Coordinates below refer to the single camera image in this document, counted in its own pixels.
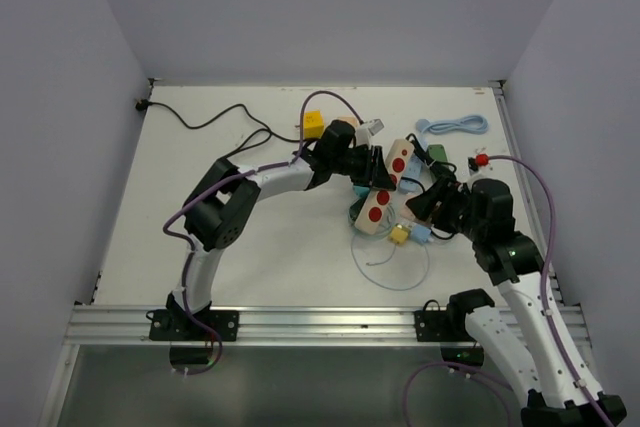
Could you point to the beige dragon cube adapter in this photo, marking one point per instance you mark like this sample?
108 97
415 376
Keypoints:
350 120

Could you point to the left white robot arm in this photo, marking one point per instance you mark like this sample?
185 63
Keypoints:
217 210

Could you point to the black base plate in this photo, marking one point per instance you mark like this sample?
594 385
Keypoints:
437 326
178 327

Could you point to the aluminium front rail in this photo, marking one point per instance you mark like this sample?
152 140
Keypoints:
258 327

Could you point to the blue adapter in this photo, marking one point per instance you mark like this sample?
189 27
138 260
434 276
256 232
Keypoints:
420 234

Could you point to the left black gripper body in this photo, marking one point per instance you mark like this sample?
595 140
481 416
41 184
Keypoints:
355 164

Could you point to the teal charger plug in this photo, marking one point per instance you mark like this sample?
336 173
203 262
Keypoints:
361 192

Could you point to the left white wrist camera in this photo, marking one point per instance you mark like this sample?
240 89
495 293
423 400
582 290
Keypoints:
366 131

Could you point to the beige power strip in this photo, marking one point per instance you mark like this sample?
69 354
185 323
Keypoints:
379 198

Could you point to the green power strip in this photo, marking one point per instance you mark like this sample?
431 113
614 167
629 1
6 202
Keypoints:
436 155

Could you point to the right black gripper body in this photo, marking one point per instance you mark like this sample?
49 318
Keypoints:
472 227

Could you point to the yellow cube socket adapter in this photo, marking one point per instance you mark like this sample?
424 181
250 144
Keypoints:
312 125

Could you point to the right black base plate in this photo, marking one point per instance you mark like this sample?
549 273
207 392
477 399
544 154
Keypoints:
437 326

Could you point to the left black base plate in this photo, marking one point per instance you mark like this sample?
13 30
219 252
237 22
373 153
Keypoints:
178 327

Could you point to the small yellow adapter plug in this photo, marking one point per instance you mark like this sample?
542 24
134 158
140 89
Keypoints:
399 234

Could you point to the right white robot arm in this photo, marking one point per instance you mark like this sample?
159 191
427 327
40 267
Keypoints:
542 365

